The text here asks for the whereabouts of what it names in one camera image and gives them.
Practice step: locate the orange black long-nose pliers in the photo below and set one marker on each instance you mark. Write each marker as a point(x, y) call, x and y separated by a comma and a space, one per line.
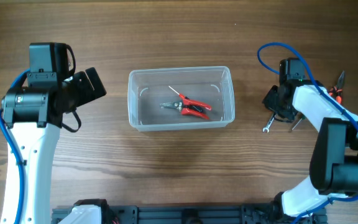
point(336, 91)

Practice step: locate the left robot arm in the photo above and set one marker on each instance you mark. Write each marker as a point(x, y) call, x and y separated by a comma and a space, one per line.
point(31, 118)

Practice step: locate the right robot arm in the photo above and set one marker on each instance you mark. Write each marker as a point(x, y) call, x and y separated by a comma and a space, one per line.
point(333, 172)

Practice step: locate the clear plastic container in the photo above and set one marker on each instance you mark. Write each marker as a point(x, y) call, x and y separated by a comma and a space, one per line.
point(168, 99)

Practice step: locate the red handled snips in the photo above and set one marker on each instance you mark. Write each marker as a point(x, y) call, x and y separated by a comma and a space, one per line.
point(187, 106)

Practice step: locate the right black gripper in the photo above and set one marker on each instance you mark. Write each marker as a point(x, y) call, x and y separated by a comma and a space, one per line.
point(272, 101)

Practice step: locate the green handled screwdriver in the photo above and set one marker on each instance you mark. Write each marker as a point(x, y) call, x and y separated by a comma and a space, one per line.
point(297, 122)

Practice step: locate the silver combination wrench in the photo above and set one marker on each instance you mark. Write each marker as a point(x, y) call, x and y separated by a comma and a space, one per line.
point(266, 129)

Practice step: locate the red black screwdriver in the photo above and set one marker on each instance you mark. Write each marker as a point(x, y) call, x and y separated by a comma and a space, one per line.
point(194, 107)

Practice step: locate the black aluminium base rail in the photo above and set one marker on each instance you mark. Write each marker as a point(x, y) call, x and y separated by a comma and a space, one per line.
point(240, 214)

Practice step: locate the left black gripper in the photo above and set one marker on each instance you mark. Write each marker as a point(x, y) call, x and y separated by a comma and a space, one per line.
point(89, 86)

